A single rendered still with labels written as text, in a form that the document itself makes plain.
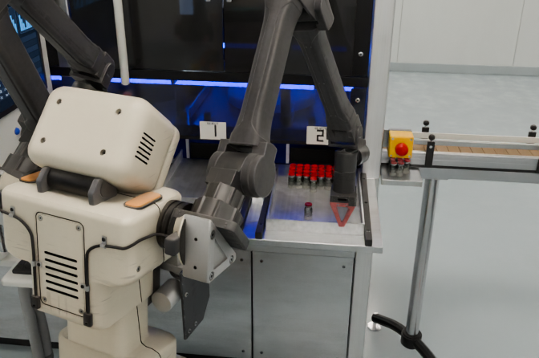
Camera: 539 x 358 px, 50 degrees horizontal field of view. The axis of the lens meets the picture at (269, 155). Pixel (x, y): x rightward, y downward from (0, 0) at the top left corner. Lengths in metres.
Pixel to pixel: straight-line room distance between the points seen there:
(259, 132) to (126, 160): 0.24
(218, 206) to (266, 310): 1.24
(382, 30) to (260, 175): 0.83
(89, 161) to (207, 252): 0.24
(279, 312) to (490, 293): 1.19
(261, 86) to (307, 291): 1.17
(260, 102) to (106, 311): 0.45
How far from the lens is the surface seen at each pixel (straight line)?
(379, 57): 1.73
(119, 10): 1.74
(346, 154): 1.44
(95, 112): 1.00
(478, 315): 2.83
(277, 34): 1.09
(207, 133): 1.85
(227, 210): 0.96
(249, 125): 1.03
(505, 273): 3.15
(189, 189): 1.77
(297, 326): 2.20
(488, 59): 6.67
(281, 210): 1.64
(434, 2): 6.42
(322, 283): 2.07
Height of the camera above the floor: 1.68
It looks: 24 degrees down
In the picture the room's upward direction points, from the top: straight up
